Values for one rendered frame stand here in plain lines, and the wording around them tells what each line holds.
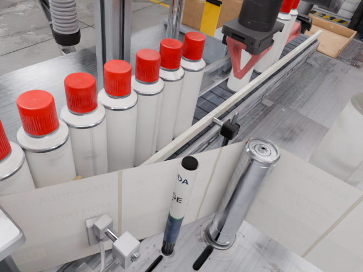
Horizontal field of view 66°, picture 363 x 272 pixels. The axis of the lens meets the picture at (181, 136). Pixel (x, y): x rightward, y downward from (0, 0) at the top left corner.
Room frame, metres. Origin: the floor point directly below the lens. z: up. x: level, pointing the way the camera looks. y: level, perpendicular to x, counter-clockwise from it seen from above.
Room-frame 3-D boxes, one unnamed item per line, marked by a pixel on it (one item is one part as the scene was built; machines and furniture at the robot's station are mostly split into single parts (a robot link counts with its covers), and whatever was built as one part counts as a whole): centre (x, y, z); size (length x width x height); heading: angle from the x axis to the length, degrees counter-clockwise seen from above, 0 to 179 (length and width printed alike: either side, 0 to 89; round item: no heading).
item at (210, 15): (0.49, -0.01, 1.09); 0.03 x 0.01 x 0.06; 60
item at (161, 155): (0.67, -0.17, 0.90); 1.07 x 0.01 x 0.02; 150
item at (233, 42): (0.47, -0.08, 1.06); 0.07 x 0.07 x 0.09; 61
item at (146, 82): (0.34, 0.06, 0.98); 0.05 x 0.05 x 0.20
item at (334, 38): (1.30, -0.49, 0.85); 0.30 x 0.26 x 0.04; 150
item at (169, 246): (0.18, -0.01, 0.97); 0.02 x 0.02 x 0.19
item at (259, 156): (0.22, -0.09, 0.97); 0.05 x 0.05 x 0.19
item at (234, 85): (0.64, -0.11, 0.98); 0.05 x 0.05 x 0.20
